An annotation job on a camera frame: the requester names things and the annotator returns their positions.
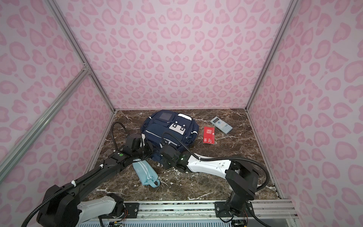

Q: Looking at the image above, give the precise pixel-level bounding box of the teal pencil case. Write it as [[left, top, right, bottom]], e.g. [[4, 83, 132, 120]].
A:
[[132, 159, 160, 188]]

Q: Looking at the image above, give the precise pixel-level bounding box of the navy blue backpack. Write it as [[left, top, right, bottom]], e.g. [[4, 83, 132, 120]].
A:
[[140, 110, 199, 162]]

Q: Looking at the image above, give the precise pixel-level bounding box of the red stationery packet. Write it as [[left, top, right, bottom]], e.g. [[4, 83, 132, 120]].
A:
[[203, 126, 215, 144]]

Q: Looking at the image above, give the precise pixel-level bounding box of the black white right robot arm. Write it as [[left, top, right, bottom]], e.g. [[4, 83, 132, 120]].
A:
[[160, 144, 265, 217]]

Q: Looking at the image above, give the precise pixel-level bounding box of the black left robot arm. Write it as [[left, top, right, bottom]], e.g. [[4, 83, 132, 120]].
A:
[[33, 134, 154, 227]]

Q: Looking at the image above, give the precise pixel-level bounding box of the light blue calculator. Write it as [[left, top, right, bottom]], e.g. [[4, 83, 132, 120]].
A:
[[210, 116, 233, 134]]

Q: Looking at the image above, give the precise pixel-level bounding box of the left diagonal aluminium strut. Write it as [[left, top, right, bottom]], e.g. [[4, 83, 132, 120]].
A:
[[1, 67, 89, 182]]

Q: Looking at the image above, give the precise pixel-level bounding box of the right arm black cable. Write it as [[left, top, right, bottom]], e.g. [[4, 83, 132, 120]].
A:
[[161, 131, 270, 192]]

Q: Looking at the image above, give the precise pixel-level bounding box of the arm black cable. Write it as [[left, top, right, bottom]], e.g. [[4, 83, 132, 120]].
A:
[[21, 121, 131, 227], [161, 131, 270, 192]]

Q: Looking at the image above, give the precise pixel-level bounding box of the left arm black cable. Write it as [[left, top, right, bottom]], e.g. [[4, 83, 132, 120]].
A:
[[21, 121, 131, 227]]

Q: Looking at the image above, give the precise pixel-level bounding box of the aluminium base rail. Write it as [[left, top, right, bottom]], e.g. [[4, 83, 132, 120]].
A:
[[52, 200, 301, 227]]

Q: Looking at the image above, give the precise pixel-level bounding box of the left aluminium corner post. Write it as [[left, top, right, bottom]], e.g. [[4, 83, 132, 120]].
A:
[[45, 0, 116, 113]]

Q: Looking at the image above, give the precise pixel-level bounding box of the aluminium corner post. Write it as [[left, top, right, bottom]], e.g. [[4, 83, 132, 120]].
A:
[[245, 0, 301, 112], [45, 0, 116, 113]]

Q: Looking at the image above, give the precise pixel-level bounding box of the right aluminium corner post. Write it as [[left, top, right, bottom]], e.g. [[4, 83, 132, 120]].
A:
[[245, 0, 301, 112]]

